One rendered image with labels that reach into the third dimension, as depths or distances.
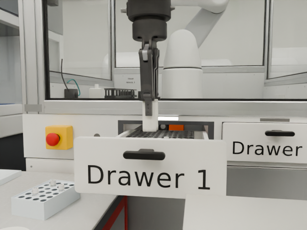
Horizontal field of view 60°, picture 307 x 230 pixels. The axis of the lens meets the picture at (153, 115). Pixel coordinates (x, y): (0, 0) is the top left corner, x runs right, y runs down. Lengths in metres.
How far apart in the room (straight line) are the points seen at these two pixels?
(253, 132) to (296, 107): 0.14
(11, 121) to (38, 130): 0.55
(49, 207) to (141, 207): 0.36
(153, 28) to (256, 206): 0.38
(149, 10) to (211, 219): 0.40
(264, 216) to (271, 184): 0.43
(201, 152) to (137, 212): 0.46
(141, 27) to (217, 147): 0.28
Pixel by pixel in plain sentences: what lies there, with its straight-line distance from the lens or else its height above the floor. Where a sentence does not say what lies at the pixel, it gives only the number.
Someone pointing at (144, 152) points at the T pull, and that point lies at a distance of 0.47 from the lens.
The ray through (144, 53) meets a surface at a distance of 0.53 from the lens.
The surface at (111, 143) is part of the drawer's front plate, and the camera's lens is 0.51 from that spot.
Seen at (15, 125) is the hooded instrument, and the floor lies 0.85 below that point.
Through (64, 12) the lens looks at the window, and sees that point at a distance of 0.94.
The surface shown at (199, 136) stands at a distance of 0.85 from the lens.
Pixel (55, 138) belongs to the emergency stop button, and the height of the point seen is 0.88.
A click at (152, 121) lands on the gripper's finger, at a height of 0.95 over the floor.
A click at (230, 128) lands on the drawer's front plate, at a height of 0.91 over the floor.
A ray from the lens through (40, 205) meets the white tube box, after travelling 0.60.
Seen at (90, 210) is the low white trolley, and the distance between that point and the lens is 0.63.
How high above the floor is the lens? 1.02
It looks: 5 degrees down
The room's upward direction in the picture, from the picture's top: straight up
